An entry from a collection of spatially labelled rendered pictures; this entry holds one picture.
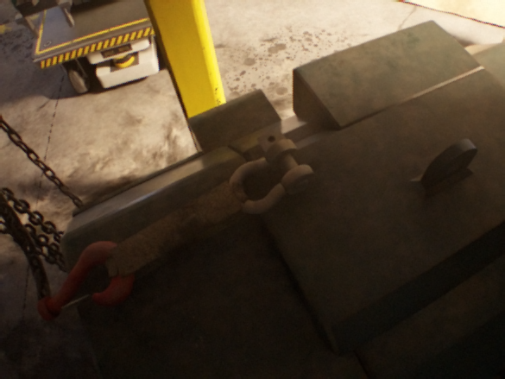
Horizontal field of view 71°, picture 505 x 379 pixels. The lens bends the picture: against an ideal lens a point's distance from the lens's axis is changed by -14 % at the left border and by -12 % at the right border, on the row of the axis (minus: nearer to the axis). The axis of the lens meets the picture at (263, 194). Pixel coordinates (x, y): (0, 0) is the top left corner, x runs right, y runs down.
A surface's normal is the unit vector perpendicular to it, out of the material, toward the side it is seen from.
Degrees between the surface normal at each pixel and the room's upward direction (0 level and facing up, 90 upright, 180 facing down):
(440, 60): 0
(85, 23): 0
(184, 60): 90
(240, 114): 0
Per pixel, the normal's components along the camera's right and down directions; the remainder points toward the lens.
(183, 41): 0.11, 0.88
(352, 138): -0.07, -0.46
